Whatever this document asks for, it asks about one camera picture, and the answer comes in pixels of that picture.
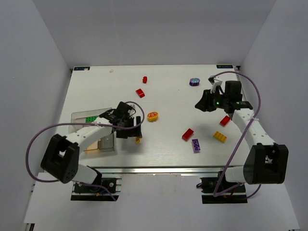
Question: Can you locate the left blue table label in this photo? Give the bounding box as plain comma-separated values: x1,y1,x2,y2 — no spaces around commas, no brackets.
73,66,90,71

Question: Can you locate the small red lego piece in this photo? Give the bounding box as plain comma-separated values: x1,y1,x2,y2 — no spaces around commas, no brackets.
142,76,148,84

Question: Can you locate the red two-by-two lego brick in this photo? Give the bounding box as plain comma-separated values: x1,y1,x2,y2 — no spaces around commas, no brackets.
182,128,194,141

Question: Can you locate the red sloped lego brick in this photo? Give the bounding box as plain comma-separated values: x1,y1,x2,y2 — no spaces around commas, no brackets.
136,89,145,98

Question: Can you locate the right blue table label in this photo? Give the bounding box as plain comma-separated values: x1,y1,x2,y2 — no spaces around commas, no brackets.
216,64,233,69

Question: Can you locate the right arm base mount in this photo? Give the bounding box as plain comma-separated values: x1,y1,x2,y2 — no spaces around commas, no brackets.
196,169,248,205

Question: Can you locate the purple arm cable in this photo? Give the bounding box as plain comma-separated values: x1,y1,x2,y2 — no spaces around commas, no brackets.
25,101,145,201
213,71,262,199

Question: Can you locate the dark grey clear container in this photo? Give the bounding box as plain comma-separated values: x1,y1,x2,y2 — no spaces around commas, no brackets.
98,133,115,152

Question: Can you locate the purple round lego piece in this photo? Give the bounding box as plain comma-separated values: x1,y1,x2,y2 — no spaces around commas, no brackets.
189,78,200,87

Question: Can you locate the clear smoky long container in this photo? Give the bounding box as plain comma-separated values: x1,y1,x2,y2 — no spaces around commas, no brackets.
71,108,111,124

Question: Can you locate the yellow arch lego piece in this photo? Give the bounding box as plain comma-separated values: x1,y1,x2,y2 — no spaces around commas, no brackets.
135,137,141,144

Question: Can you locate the green two-by-four lego plate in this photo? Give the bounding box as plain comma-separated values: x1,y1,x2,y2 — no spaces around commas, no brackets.
86,115,98,123

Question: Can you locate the amber clear container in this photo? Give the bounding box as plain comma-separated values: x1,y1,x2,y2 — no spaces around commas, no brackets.
84,141,100,155

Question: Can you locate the yellow two-by-three lego brick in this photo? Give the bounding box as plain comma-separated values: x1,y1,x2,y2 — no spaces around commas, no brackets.
213,131,227,143

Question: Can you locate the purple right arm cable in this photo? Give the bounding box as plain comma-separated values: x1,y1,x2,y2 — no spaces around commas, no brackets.
213,71,262,199

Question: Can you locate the purple lego brick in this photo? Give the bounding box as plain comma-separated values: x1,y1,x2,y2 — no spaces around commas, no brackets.
192,139,201,153

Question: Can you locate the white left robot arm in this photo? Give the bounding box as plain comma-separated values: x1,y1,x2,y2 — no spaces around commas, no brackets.
40,101,145,185

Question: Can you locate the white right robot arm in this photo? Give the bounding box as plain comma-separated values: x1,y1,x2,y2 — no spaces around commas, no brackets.
195,76,289,185

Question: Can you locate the aluminium table front rail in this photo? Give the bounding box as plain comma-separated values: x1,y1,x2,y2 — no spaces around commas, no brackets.
44,166,272,175

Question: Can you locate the yellow round decorated lego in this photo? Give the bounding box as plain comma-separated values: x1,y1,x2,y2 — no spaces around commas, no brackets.
147,112,159,122

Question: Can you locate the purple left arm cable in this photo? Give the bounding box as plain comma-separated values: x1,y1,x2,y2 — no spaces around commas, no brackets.
25,101,145,201

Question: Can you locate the blue table label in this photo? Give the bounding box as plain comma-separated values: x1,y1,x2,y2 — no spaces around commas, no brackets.
73,66,90,71
216,64,233,69

